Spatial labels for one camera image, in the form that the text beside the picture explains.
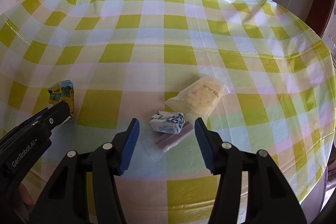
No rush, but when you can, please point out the green yellow snack packet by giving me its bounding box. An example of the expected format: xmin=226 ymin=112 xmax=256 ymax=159
xmin=47 ymin=80 xmax=75 ymax=123

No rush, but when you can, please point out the purple stick snack wrapper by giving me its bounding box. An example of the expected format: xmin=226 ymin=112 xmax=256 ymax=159
xmin=154 ymin=123 xmax=194 ymax=152

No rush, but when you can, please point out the clear packet yellow cookie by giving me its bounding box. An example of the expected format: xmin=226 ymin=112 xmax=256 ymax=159
xmin=165 ymin=75 xmax=228 ymax=124

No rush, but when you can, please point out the blue white wrapped candy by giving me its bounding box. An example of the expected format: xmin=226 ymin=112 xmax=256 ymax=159
xmin=149 ymin=111 xmax=185 ymax=134

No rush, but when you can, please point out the green checkered tablecloth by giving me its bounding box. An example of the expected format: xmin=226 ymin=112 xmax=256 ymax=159
xmin=1 ymin=0 xmax=335 ymax=223

